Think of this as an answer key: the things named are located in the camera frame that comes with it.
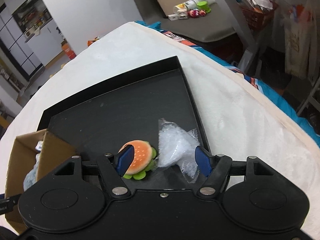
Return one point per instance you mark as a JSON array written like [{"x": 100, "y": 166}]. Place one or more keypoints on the blue tissue pack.
[{"x": 39, "y": 145}]

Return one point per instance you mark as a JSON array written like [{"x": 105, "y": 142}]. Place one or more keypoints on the black shallow tray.
[{"x": 100, "y": 119}]

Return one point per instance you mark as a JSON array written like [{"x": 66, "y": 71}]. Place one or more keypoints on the clear bag of white beads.
[{"x": 177, "y": 146}]

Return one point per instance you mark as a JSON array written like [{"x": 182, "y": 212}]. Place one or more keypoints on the red basket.
[{"x": 258, "y": 13}]

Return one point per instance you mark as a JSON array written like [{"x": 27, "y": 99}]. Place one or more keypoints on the brown cardboard box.
[{"x": 23, "y": 157}]

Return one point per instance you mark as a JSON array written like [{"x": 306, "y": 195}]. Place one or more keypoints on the burger plush toy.
[{"x": 143, "y": 162}]

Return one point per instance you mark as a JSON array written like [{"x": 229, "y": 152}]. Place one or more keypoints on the orange cardboard box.
[{"x": 67, "y": 49}]

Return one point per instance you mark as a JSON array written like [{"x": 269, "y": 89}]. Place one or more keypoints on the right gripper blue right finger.
[{"x": 204, "y": 160}]

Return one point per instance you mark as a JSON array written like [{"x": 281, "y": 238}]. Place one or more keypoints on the grey fluffy plush toy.
[{"x": 30, "y": 178}]

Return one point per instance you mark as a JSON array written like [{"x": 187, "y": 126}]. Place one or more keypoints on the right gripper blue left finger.
[{"x": 123, "y": 159}]

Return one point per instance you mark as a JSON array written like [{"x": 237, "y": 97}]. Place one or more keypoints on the green cup toy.
[{"x": 203, "y": 6}]

